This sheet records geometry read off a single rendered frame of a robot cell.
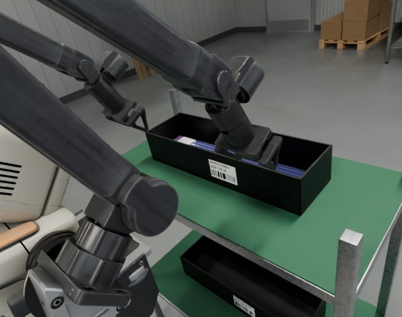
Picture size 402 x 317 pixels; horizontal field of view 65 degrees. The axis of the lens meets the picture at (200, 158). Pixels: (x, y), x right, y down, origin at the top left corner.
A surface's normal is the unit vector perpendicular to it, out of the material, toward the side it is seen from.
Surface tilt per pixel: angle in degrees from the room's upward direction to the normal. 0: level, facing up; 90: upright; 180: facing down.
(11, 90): 88
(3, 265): 90
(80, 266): 52
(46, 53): 88
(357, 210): 0
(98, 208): 37
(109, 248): 79
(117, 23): 92
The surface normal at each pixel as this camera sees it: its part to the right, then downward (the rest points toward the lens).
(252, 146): -0.46, -0.54
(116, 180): 0.56, 0.13
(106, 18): 0.70, 0.29
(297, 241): -0.18, -0.84
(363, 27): -0.70, 0.47
